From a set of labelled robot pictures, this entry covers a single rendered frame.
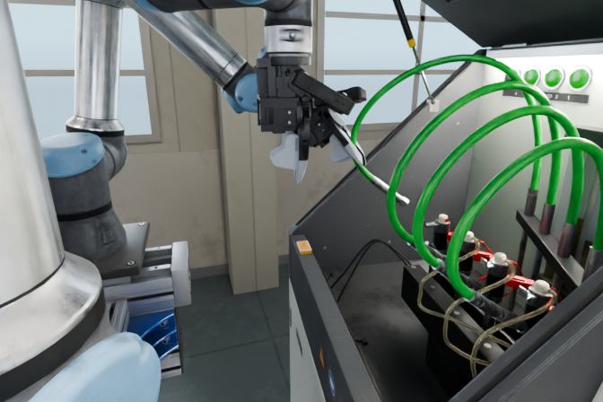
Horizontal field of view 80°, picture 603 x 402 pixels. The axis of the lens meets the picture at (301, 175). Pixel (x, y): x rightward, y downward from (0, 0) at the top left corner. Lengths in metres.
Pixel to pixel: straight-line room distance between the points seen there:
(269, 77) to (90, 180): 0.40
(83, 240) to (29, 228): 0.60
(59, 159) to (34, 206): 0.56
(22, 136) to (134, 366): 0.13
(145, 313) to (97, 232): 0.20
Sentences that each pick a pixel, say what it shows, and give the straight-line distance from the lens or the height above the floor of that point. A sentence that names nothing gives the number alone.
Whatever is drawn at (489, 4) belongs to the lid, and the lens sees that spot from 0.98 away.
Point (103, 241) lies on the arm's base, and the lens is 0.83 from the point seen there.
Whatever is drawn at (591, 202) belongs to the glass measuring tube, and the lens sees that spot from 0.89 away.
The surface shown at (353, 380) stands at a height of 0.95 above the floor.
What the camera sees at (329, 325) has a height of 0.95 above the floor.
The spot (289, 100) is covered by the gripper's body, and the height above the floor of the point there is 1.35.
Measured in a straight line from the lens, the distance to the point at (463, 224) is 0.48.
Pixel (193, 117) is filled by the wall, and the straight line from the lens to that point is 2.34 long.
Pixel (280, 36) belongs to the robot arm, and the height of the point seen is 1.44.
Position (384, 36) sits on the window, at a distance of 2.66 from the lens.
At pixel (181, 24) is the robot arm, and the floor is 1.47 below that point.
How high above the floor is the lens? 1.40
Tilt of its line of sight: 17 degrees down
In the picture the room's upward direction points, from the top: straight up
